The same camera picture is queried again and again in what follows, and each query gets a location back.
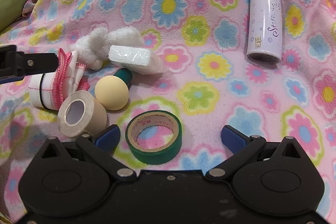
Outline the purple insulated bottle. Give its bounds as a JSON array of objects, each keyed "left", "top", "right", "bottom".
[{"left": 246, "top": 0, "right": 282, "bottom": 64}]

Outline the white packet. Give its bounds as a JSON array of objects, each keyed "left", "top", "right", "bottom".
[{"left": 108, "top": 45, "right": 163, "bottom": 74}]

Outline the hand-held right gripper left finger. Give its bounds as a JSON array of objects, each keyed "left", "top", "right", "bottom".
[{"left": 39, "top": 124, "right": 137, "bottom": 182}]

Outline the white cloth pink edge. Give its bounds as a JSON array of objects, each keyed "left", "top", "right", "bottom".
[{"left": 28, "top": 48, "right": 90, "bottom": 110}]

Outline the pink floral fleece blanket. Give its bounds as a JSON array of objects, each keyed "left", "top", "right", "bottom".
[{"left": 0, "top": 0, "right": 336, "bottom": 214}]

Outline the white plush toy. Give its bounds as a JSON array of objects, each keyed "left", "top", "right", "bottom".
[{"left": 75, "top": 26, "right": 145, "bottom": 71}]

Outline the green tape roll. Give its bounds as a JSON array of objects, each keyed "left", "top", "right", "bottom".
[{"left": 125, "top": 110, "right": 182, "bottom": 165}]

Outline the beige makeup sponge green handle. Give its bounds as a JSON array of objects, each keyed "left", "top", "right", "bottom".
[{"left": 94, "top": 68, "right": 133, "bottom": 111}]

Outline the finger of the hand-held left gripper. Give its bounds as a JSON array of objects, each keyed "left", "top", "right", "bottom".
[{"left": 0, "top": 45, "right": 59, "bottom": 84}]

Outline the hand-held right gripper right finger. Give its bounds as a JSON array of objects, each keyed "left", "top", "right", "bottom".
[{"left": 206, "top": 125, "right": 302, "bottom": 182}]

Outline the beige tape roll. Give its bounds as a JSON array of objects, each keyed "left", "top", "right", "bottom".
[{"left": 58, "top": 91, "right": 108, "bottom": 138}]

